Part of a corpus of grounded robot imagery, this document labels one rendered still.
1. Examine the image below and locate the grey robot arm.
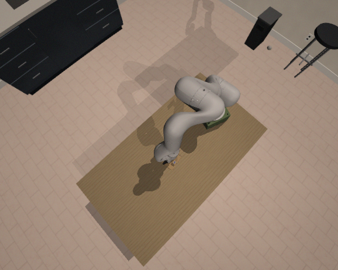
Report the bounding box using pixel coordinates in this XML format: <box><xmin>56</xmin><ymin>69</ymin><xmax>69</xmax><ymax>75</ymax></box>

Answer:
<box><xmin>154</xmin><ymin>75</ymin><xmax>240</xmax><ymax>162</ymax></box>

